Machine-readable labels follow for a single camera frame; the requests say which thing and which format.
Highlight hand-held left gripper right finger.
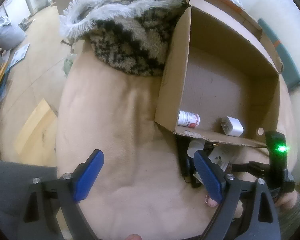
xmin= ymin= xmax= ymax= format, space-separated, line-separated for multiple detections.
xmin=193 ymin=149 xmax=282 ymax=240

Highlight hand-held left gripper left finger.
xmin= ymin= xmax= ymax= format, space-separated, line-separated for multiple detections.
xmin=23 ymin=149 xmax=105 ymax=240

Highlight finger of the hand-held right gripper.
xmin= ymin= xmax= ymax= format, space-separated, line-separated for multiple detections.
xmin=231 ymin=160 xmax=272 ymax=180

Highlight white remote control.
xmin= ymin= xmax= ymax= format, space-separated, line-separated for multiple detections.
xmin=207 ymin=146 xmax=235 ymax=172

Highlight black flashlight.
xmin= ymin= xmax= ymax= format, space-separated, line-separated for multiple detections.
xmin=178 ymin=135 xmax=194 ymax=183

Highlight white rounded capsule case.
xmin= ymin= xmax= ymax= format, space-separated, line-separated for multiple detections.
xmin=187 ymin=140 xmax=206 ymax=158

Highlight white charger plug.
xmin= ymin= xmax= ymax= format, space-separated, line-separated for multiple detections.
xmin=220 ymin=116 xmax=244 ymax=137

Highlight white pill bottle red label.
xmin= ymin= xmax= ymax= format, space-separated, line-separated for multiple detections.
xmin=177 ymin=110 xmax=200 ymax=128

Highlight cardboard box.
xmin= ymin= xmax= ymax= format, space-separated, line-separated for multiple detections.
xmin=154 ymin=0 xmax=284 ymax=148

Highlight person's right forearm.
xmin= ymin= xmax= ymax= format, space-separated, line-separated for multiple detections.
xmin=277 ymin=194 xmax=300 ymax=240

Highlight person's right hand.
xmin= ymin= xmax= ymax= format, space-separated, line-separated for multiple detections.
xmin=275 ymin=191 xmax=299 ymax=208

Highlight beige blanket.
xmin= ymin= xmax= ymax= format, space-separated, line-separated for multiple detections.
xmin=55 ymin=40 xmax=298 ymax=240

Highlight wooden board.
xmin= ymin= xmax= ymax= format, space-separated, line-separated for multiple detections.
xmin=14 ymin=98 xmax=58 ymax=161

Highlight person's grey trouser leg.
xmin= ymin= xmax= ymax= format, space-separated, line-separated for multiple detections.
xmin=0 ymin=159 xmax=65 ymax=240

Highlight pale green cloth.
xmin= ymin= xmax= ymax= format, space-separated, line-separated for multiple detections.
xmin=62 ymin=53 xmax=77 ymax=76

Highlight papers on floor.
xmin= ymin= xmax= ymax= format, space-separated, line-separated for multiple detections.
xmin=7 ymin=43 xmax=30 ymax=68

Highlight leopard print fluffy blanket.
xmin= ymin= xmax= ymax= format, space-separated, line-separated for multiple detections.
xmin=59 ymin=0 xmax=190 ymax=78

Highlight grey stuffed bag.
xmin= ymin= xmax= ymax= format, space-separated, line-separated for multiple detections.
xmin=0 ymin=16 xmax=27 ymax=50

